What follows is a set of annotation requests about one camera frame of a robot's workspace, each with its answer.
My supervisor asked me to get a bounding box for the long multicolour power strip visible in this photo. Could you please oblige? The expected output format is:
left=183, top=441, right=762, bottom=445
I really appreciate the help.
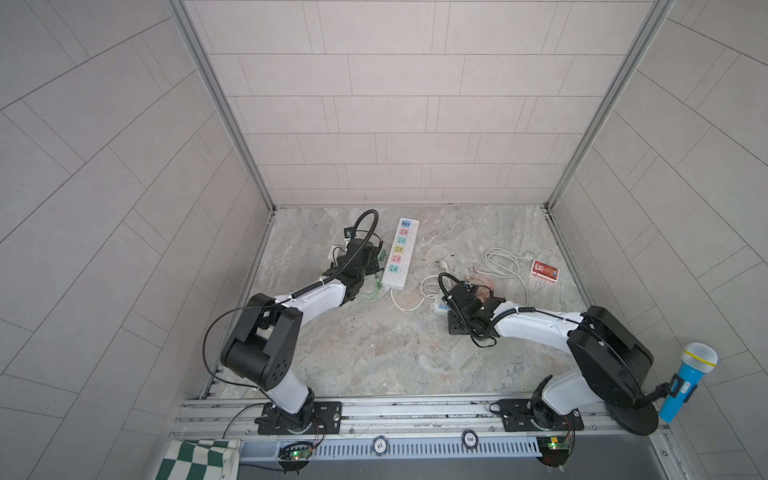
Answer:
left=382, top=218, right=420, bottom=291

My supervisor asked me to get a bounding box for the green charging cable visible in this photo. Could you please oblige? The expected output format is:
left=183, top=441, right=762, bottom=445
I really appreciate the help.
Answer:
left=356, top=263, right=385, bottom=301

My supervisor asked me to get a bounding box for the short blue power strip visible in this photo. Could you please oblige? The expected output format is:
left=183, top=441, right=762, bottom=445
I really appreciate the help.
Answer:
left=432, top=299, right=450, bottom=314

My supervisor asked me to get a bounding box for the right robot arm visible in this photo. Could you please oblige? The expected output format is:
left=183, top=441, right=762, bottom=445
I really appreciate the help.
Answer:
left=437, top=273, right=659, bottom=436

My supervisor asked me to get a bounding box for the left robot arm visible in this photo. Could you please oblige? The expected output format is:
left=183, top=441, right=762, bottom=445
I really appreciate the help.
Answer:
left=202, top=209, right=383, bottom=435

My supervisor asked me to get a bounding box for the red card box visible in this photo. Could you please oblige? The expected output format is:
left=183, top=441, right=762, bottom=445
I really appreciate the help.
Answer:
left=530, top=260, right=560, bottom=284

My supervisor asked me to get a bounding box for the black round microphone stand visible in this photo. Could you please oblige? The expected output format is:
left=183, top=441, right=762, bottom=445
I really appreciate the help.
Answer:
left=606, top=382, right=669, bottom=436

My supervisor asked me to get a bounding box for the blue toy microphone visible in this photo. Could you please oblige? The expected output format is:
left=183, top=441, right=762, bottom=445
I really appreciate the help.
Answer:
left=659, top=342, right=718, bottom=423

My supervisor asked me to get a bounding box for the green checkered cloth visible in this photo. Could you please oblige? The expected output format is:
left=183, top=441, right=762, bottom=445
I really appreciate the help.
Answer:
left=156, top=439, right=241, bottom=480

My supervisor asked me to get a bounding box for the white cable bundle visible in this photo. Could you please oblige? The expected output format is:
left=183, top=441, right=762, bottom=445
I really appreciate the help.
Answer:
left=472, top=247, right=529, bottom=304

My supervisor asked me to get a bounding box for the white power strip cord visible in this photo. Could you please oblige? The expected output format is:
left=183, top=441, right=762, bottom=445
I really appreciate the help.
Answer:
left=388, top=259, right=451, bottom=313

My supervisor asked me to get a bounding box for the aluminium mounting rail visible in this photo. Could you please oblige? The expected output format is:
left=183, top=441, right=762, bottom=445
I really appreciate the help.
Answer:
left=170, top=392, right=634, bottom=441

